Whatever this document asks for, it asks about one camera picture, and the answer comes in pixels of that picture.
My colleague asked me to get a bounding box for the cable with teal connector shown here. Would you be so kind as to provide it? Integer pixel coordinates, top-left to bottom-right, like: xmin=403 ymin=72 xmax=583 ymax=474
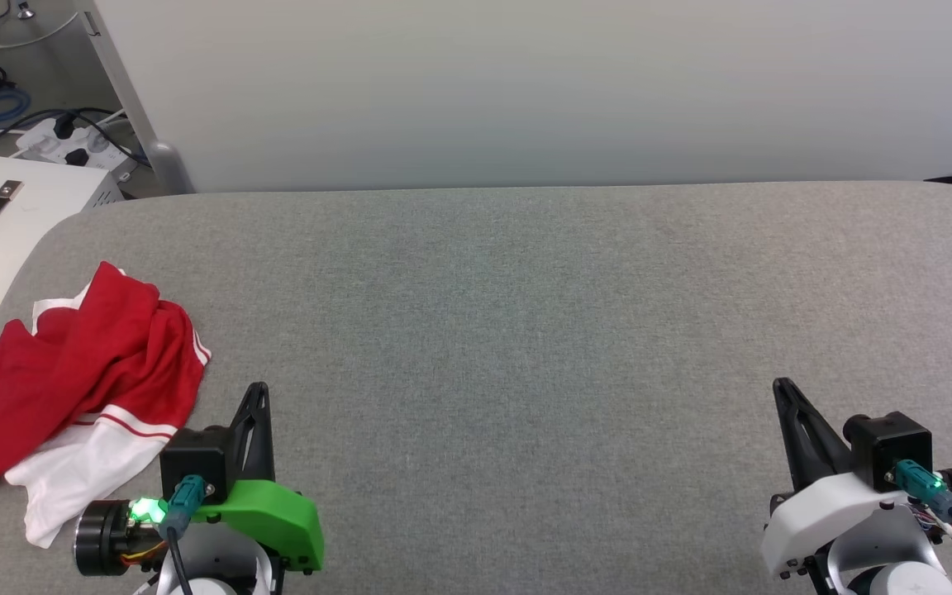
xmin=889 ymin=459 xmax=952 ymax=579
xmin=158 ymin=474 xmax=214 ymax=595

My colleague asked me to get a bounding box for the red and white shirt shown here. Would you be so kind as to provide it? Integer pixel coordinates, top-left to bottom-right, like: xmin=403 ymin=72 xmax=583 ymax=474
xmin=0 ymin=261 xmax=212 ymax=549

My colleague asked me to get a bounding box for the white partition panel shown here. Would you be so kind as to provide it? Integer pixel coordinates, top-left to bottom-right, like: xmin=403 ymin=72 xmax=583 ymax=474
xmin=79 ymin=0 xmax=952 ymax=195

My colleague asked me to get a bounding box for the grey fabric sofa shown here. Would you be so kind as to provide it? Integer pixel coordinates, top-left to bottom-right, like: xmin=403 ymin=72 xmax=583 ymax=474
xmin=0 ymin=180 xmax=952 ymax=595

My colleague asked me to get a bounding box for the right cable with teal connector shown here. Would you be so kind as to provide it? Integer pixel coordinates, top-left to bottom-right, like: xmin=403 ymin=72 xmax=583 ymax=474
xmin=889 ymin=459 xmax=952 ymax=579

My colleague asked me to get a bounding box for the left cable with teal connector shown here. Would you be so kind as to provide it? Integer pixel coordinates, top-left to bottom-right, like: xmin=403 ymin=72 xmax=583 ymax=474
xmin=158 ymin=474 xmax=214 ymax=595

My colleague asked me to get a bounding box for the white power strip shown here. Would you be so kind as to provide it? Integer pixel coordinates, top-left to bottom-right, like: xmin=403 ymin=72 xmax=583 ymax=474
xmin=15 ymin=116 xmax=140 ymax=173

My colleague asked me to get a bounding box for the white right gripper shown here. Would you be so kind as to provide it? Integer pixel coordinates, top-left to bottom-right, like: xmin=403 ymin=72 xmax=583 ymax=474
xmin=760 ymin=378 xmax=933 ymax=579

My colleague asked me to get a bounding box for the white equipment box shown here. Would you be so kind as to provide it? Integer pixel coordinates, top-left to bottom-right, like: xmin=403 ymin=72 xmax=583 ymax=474
xmin=0 ymin=153 xmax=126 ymax=381

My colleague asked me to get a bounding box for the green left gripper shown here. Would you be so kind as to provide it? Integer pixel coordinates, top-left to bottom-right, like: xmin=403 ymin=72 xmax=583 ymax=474
xmin=193 ymin=381 xmax=326 ymax=575

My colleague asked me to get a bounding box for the white floor cable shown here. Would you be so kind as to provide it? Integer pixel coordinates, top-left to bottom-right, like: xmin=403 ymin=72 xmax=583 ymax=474
xmin=0 ymin=12 xmax=80 ymax=49

